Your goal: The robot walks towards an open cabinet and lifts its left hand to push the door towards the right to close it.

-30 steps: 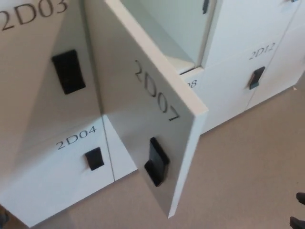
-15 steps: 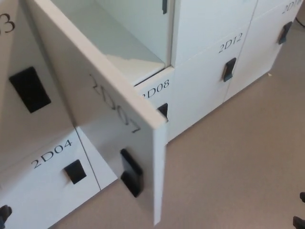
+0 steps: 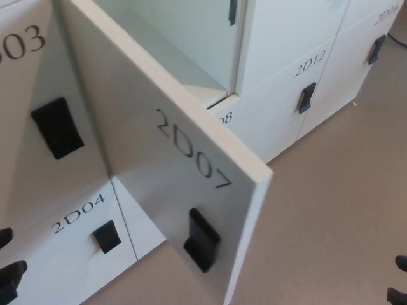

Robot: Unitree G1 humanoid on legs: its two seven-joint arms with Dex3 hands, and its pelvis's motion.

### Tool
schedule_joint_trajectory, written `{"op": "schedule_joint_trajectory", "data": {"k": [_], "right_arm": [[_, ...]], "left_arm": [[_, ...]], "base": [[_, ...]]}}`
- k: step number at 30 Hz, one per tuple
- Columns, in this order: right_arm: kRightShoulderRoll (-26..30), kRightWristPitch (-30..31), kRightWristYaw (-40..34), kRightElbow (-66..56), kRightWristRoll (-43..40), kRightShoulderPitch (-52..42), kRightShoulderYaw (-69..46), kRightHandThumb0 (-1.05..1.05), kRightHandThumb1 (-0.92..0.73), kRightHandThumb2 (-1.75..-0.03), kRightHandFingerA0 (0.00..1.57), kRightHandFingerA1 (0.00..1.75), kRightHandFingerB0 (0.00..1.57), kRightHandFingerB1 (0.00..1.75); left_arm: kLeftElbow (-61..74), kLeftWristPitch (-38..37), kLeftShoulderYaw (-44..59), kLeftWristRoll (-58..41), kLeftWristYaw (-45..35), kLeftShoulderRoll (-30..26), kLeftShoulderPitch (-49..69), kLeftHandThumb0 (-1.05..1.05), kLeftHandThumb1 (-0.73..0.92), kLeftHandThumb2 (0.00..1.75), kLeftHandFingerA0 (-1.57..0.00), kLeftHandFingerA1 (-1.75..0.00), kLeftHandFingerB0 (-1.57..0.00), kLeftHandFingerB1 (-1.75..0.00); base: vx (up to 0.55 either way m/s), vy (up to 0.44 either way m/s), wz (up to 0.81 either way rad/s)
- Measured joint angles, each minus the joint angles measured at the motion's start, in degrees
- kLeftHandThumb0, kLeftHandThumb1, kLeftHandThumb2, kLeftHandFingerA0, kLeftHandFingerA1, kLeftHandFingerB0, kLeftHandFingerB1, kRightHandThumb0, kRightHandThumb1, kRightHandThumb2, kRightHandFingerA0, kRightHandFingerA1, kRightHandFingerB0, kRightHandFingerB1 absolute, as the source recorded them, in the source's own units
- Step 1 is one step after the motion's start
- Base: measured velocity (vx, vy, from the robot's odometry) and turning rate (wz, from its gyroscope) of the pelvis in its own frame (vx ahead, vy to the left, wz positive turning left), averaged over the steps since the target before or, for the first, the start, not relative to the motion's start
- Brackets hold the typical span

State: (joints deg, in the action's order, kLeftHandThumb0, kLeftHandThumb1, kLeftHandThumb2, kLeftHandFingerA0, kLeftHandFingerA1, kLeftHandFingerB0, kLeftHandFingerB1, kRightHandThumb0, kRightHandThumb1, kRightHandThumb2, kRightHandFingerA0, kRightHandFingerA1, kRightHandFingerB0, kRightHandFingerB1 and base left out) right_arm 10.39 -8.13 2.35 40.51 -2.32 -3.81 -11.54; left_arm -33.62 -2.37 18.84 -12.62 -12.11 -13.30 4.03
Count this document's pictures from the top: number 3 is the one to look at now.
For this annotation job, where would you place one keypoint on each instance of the white locker door marked 2D12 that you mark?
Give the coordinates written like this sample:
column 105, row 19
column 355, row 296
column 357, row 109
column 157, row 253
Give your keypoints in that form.
column 270, row 114

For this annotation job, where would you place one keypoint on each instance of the white locker door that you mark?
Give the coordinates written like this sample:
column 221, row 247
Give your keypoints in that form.
column 359, row 12
column 286, row 35

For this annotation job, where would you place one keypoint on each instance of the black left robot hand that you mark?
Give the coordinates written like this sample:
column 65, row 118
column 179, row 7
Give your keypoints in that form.
column 11, row 276

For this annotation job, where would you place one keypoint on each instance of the dark lock strike plate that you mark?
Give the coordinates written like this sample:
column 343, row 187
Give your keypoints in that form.
column 232, row 11

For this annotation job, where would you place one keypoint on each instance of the white locker door marked 2D16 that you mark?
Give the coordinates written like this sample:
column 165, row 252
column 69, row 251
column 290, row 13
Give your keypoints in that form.
column 337, row 92

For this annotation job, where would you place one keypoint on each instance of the white locker door marked 2D04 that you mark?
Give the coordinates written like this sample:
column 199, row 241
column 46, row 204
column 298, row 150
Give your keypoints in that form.
column 57, row 273

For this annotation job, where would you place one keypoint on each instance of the white locker door marked 2D07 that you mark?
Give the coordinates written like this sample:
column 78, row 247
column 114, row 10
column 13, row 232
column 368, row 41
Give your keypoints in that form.
column 143, row 165

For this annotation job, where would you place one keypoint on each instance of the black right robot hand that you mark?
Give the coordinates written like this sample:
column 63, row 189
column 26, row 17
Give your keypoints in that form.
column 401, row 298

